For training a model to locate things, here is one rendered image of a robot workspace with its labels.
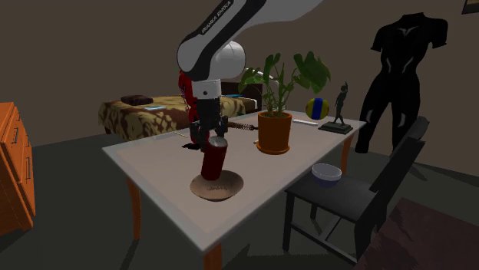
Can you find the white flat stick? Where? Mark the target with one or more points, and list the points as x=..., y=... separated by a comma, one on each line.
x=305, y=122

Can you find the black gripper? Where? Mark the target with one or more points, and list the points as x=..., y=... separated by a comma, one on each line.
x=208, y=112

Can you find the framed wall picture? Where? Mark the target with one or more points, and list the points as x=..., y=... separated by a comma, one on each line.
x=471, y=6

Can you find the black chair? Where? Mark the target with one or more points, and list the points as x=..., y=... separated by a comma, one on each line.
x=336, y=198

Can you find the yellow and blue ball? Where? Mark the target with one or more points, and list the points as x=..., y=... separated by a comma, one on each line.
x=317, y=108

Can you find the orange chest of drawers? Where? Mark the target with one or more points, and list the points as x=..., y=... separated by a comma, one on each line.
x=13, y=175

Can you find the brown coiled spring tool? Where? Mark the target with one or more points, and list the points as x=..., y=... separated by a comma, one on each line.
x=241, y=126

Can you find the white table with orange legs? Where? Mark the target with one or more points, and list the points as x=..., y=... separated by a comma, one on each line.
x=161, y=164

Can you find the white and blue bowl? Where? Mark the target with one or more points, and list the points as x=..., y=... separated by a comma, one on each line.
x=326, y=174

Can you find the red can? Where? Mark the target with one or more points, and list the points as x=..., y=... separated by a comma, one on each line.
x=213, y=161

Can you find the tan shallow bowl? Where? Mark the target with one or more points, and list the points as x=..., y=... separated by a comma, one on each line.
x=228, y=187

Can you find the green plant in orange pot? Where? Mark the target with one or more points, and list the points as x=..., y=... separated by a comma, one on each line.
x=274, y=131

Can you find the black mannequin torso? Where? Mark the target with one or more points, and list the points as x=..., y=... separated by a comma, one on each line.
x=400, y=74

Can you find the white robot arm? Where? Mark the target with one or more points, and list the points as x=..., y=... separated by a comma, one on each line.
x=221, y=22

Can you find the bed with patterned yellow cover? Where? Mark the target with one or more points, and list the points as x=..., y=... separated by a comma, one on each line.
x=138, y=117

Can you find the dark standing figure statue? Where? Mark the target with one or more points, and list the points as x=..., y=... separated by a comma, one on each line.
x=339, y=108

